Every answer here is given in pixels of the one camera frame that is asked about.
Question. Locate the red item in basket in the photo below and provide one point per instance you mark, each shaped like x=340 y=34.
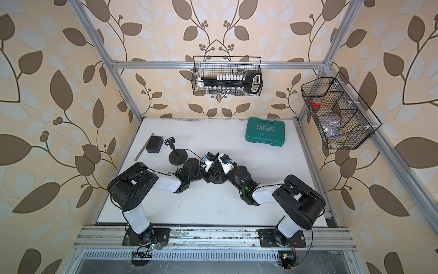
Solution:
x=316 y=103

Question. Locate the black round stand base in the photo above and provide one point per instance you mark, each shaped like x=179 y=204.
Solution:
x=183 y=156

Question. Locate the black microphone stand pole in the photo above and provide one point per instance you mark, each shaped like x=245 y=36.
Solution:
x=171 y=145

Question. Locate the plastic bag in basket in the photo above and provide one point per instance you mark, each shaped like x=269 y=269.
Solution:
x=331 y=124

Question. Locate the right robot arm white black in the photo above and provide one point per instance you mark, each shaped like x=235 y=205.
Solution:
x=301 y=203

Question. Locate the socket set rail black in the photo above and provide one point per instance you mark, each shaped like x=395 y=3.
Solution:
x=244 y=83

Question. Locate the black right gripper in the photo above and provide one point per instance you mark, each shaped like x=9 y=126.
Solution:
x=236 y=168

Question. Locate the green plastic tool case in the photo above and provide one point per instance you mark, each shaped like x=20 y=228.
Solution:
x=265 y=131

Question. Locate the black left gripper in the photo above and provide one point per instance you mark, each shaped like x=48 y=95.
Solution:
x=208 y=172

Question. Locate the black wire basket right wall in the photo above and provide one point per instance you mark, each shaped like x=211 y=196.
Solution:
x=358 y=121

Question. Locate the black wire basket back wall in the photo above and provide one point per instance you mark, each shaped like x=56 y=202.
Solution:
x=205 y=65

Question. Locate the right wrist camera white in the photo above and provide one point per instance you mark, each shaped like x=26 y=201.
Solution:
x=226 y=163

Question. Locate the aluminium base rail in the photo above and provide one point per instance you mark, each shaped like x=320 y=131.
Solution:
x=208 y=243

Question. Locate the black wire basket wall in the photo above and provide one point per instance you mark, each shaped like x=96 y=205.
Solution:
x=358 y=121
x=205 y=65

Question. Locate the small black box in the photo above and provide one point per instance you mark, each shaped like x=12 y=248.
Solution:
x=154 y=144

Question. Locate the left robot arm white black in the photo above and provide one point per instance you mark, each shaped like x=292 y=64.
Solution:
x=128 y=190

